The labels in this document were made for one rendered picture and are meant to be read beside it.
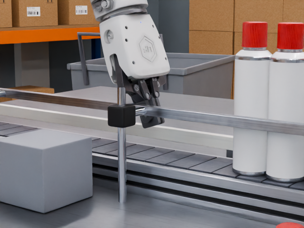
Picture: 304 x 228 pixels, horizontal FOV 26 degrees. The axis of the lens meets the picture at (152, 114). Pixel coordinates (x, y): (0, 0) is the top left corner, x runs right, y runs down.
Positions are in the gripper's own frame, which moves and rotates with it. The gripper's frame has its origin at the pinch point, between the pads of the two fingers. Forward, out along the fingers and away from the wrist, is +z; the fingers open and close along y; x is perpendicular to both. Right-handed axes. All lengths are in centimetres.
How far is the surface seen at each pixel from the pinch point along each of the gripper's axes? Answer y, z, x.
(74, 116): 3.4, -3.6, 18.7
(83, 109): 46, -8, 56
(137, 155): -2.3, 5.6, 2.9
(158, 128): 3.3, 2.5, 2.0
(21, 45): 308, -102, 346
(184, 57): 242, -36, 148
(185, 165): -3.3, 8.8, -5.9
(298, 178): -1.9, 13.9, -21.7
